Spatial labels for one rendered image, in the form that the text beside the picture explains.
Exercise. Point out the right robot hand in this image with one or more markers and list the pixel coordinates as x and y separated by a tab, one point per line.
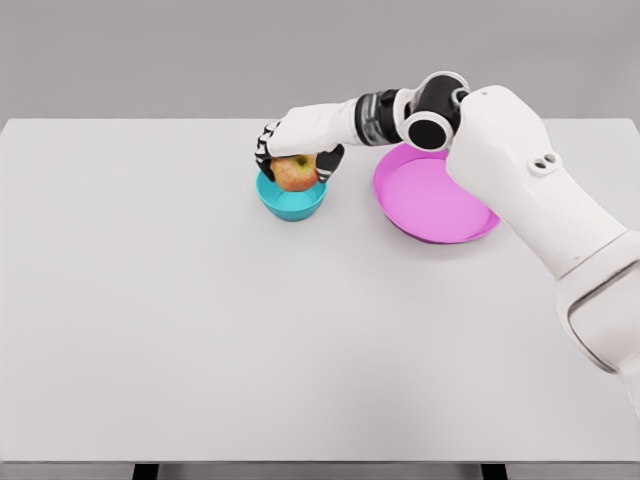
296	131

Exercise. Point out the red-yellow apple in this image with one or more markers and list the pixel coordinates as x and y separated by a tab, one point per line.
295	173

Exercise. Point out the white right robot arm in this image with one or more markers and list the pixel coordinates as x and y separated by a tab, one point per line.
520	175

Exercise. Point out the blue bowl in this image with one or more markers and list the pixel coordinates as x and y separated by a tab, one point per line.
291	202

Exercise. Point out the pink plate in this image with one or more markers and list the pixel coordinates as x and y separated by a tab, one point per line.
425	200

